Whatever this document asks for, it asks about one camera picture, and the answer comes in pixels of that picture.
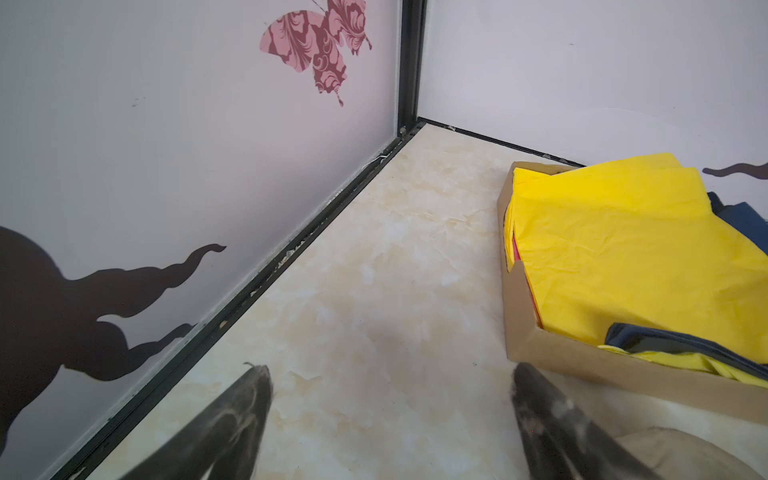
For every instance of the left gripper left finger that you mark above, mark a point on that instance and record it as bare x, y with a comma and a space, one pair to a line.
222, 441

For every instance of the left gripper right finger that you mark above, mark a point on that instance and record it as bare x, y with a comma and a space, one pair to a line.
559, 440

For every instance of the pulp cup carrier tray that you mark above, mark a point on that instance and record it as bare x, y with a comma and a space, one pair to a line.
673, 454

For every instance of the cardboard napkin box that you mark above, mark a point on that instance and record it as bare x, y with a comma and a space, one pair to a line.
527, 341

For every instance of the yellow napkins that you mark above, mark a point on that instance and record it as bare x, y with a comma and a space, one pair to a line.
636, 241

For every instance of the blue napkin stack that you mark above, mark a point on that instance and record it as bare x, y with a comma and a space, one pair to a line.
636, 339

